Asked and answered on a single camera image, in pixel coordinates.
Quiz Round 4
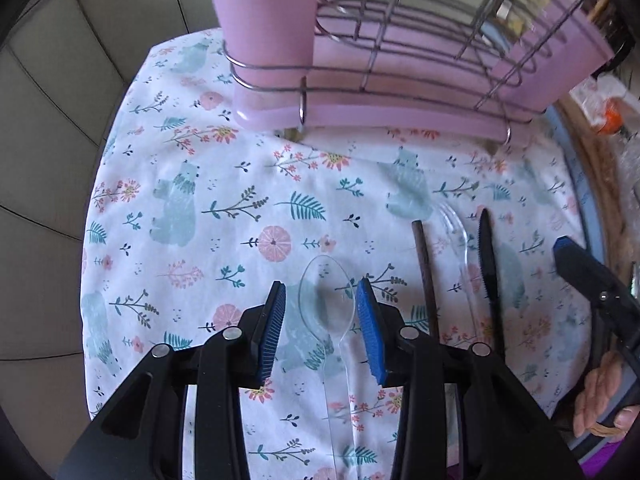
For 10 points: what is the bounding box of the black plastic knife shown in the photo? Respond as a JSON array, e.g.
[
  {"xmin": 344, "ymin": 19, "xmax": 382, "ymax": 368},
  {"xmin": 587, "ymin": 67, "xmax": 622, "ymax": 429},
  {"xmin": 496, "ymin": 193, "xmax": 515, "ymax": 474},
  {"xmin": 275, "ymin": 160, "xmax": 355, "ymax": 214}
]
[{"xmin": 477, "ymin": 207, "xmax": 507, "ymax": 363}]

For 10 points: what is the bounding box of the floral tablecloth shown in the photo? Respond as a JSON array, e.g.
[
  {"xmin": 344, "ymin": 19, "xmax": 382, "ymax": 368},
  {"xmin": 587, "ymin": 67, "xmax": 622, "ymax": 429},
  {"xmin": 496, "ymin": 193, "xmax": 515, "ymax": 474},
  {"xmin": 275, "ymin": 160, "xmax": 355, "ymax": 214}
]
[{"xmin": 80, "ymin": 27, "xmax": 603, "ymax": 480}]

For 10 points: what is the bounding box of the pink plastic drip tray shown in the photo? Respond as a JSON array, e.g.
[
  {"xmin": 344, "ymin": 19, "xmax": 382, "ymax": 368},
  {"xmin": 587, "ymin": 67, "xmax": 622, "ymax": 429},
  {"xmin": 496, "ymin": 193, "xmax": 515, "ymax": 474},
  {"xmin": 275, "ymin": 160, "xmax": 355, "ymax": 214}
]
[{"xmin": 234, "ymin": 67, "xmax": 543, "ymax": 148}]

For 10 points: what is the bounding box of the purple clothing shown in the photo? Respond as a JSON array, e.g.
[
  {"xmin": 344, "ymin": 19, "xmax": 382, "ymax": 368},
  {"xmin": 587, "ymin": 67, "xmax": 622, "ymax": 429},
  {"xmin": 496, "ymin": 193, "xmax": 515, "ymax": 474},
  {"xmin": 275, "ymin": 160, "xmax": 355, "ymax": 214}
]
[{"xmin": 579, "ymin": 437, "xmax": 640, "ymax": 480}]

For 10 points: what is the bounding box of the person's right hand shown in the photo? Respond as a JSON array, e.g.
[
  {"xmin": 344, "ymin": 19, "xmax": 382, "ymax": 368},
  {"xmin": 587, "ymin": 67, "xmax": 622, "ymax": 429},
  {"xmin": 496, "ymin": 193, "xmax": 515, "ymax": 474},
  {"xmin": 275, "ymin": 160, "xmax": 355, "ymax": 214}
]
[{"xmin": 573, "ymin": 350, "xmax": 640, "ymax": 437}]

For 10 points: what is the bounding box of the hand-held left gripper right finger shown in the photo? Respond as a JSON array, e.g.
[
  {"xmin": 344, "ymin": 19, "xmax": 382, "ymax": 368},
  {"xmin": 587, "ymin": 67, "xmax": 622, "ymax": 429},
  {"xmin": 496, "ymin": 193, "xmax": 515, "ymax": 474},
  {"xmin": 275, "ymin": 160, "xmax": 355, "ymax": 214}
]
[{"xmin": 356, "ymin": 277, "xmax": 583, "ymax": 480}]

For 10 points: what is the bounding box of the metal wire utensil rack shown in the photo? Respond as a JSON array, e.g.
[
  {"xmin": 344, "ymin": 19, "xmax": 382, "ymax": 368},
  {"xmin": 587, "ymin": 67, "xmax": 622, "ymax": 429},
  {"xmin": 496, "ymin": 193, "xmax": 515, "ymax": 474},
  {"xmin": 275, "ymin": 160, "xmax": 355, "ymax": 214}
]
[{"xmin": 222, "ymin": 0, "xmax": 603, "ymax": 142}]

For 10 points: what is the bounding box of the clear plastic bag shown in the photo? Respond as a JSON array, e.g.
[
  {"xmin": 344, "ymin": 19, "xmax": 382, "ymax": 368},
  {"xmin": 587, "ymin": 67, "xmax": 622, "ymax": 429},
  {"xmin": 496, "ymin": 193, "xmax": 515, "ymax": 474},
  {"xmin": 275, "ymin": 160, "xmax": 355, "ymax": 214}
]
[{"xmin": 614, "ymin": 130, "xmax": 640, "ymax": 223}]

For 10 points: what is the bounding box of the brown cardboard sheet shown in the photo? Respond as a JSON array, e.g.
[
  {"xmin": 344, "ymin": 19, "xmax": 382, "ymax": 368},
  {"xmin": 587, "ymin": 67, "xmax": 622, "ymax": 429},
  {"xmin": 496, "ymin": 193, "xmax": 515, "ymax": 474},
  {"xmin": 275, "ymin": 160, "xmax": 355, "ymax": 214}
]
[{"xmin": 557, "ymin": 97, "xmax": 640, "ymax": 286}]

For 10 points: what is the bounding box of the pink plastic utensil cup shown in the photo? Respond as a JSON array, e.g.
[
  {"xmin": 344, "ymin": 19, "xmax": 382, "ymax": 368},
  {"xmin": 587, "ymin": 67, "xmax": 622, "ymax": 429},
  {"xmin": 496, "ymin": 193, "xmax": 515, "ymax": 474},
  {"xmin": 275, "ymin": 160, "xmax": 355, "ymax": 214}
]
[
  {"xmin": 200, "ymin": 0, "xmax": 322, "ymax": 132},
  {"xmin": 487, "ymin": 0, "xmax": 617, "ymax": 113}
]

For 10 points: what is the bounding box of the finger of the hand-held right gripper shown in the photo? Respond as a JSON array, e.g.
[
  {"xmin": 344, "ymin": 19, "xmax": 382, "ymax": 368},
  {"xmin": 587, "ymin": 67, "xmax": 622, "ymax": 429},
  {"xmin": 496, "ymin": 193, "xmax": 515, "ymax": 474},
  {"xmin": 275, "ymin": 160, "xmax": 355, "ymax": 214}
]
[{"xmin": 552, "ymin": 235, "xmax": 640, "ymax": 386}]

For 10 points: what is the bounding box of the clear plastic spoon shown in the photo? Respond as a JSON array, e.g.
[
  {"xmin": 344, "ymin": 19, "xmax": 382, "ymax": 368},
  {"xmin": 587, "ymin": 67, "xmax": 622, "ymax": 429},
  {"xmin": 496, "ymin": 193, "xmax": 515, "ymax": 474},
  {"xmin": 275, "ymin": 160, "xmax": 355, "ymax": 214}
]
[{"xmin": 298, "ymin": 254, "xmax": 358, "ymax": 480}]

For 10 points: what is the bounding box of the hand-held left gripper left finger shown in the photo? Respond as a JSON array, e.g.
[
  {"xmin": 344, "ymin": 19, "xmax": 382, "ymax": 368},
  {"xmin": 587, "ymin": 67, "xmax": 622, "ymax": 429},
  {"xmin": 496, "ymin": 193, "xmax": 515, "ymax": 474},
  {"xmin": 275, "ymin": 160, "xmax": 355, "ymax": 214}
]
[{"xmin": 57, "ymin": 281, "xmax": 287, "ymax": 480}]

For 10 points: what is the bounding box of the white plastic bag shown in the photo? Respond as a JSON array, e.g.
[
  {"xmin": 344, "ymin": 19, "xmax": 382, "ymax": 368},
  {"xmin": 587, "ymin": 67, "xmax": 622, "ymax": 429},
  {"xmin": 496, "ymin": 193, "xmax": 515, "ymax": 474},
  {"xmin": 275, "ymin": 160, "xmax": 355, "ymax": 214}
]
[{"xmin": 569, "ymin": 74, "xmax": 633, "ymax": 135}]

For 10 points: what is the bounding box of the brown wooden chopstick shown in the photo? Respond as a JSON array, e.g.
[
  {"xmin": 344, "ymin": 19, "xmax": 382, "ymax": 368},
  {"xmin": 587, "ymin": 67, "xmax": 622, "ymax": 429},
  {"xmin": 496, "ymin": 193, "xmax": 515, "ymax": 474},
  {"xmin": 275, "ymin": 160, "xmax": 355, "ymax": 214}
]
[{"xmin": 411, "ymin": 220, "xmax": 442, "ymax": 347}]

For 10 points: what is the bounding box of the clear plastic fork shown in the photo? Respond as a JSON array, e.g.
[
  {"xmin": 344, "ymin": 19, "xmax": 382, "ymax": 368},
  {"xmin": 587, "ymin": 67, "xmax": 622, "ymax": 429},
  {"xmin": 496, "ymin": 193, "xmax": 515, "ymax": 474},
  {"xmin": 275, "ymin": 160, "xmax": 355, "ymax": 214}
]
[{"xmin": 434, "ymin": 204, "xmax": 482, "ymax": 348}]

